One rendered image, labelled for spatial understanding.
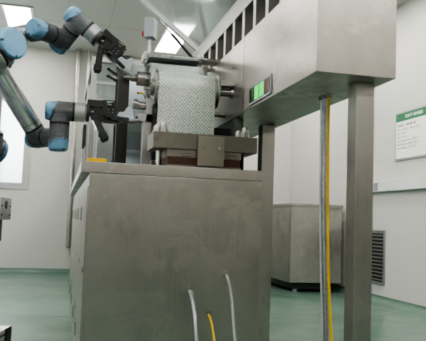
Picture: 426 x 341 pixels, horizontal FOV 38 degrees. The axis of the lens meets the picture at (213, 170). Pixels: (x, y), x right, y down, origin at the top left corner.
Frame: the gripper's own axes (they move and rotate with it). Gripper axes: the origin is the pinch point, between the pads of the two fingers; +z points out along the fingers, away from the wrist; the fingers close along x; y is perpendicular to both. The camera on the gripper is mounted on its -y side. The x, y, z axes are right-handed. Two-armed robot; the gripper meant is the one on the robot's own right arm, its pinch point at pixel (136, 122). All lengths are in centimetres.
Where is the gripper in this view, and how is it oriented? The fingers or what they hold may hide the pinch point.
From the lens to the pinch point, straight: 251.0
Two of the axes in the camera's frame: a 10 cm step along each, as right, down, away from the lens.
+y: 0.4, -10.0, 0.8
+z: 9.7, 0.5, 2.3
